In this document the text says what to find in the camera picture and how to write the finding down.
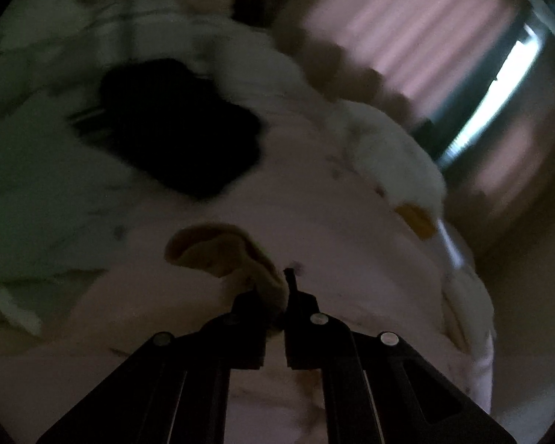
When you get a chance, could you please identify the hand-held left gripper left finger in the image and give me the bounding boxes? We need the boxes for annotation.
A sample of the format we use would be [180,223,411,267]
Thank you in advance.
[36,290,268,444]

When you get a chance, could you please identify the pink curtain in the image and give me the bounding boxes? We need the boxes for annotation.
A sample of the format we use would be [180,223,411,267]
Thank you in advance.
[300,0,530,118]
[444,102,555,241]

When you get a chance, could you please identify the black clothes pile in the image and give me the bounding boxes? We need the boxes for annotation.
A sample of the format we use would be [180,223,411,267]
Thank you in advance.
[99,58,265,201]

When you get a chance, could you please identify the pink printed bedsheet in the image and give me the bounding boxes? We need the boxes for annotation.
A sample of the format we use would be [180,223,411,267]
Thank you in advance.
[0,88,495,444]

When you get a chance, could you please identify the cream small garment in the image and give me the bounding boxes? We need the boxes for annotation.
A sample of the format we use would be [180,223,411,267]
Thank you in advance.
[164,223,290,334]

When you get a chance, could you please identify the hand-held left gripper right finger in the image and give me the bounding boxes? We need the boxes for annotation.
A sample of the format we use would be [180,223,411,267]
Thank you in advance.
[283,267,515,444]

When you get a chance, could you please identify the plaid light blue clothes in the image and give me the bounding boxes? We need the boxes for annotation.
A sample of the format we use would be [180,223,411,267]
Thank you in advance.
[0,0,204,260]

